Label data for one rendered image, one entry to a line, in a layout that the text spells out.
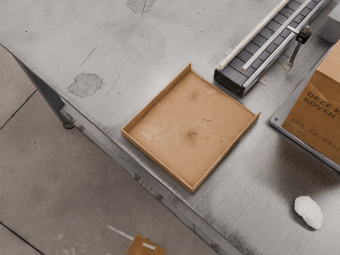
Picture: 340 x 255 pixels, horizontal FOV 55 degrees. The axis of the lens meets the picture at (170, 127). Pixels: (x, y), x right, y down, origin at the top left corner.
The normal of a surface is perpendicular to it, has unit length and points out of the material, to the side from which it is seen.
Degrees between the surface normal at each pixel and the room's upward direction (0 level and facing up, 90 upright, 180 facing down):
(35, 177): 0
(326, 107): 90
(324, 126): 90
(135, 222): 0
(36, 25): 0
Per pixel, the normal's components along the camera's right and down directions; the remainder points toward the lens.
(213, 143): -0.04, -0.44
